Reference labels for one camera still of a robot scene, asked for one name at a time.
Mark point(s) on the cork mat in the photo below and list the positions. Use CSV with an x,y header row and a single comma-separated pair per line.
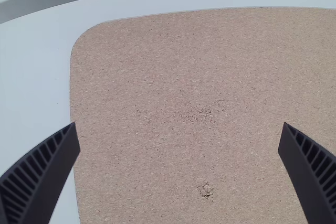
x,y
183,90

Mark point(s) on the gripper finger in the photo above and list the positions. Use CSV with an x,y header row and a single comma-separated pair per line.
x,y
312,176
31,182

